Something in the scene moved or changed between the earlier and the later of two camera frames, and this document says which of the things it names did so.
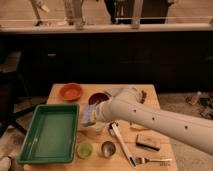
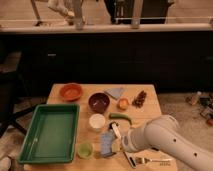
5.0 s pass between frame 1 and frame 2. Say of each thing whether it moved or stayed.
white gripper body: moved
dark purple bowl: stayed
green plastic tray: stayed
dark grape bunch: stayed
